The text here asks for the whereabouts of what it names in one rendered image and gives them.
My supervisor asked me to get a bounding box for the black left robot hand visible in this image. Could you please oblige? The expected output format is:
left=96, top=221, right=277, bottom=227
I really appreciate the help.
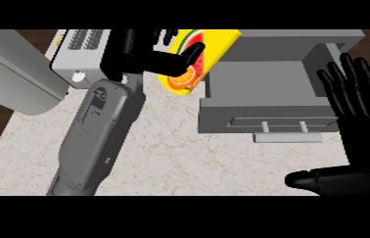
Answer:
left=100, top=28, right=208, bottom=83

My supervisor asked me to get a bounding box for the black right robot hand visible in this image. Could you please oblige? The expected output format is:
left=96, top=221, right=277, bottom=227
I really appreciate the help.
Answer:
left=283, top=52, right=370, bottom=197

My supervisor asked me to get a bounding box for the white vented appliance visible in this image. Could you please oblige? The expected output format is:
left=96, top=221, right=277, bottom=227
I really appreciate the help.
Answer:
left=48, top=28, right=112, bottom=90

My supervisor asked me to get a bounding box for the grey drawer front with handle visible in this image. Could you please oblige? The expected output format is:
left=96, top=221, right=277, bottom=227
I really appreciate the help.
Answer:
left=196, top=96, right=340, bottom=144

